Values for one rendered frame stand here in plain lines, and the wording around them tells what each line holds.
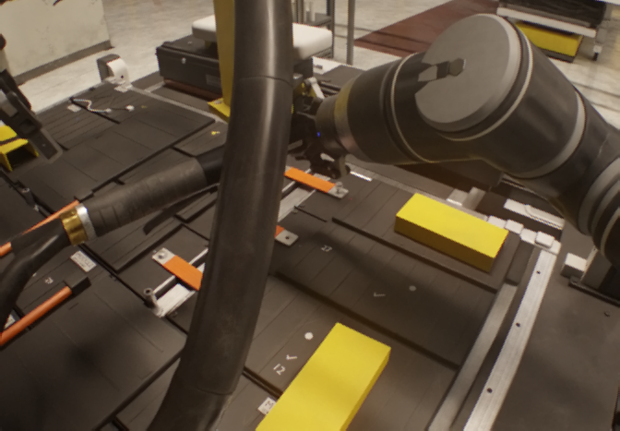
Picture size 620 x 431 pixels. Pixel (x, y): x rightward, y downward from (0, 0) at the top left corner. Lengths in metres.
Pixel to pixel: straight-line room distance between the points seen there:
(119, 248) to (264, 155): 0.55
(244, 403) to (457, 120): 0.36
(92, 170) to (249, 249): 0.75
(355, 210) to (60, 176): 0.57
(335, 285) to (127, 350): 0.28
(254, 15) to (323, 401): 0.38
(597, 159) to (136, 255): 0.61
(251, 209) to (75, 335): 0.46
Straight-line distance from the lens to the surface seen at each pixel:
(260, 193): 0.19
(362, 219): 0.71
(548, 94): 0.37
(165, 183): 0.55
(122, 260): 0.70
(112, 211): 0.54
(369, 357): 0.51
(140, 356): 0.57
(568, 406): 0.74
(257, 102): 0.20
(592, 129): 0.44
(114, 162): 0.93
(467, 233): 0.67
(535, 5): 5.12
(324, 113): 0.52
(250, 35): 0.21
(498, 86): 0.33
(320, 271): 0.63
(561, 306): 0.86
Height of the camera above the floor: 1.46
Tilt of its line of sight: 37 degrees down
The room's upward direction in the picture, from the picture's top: 1 degrees counter-clockwise
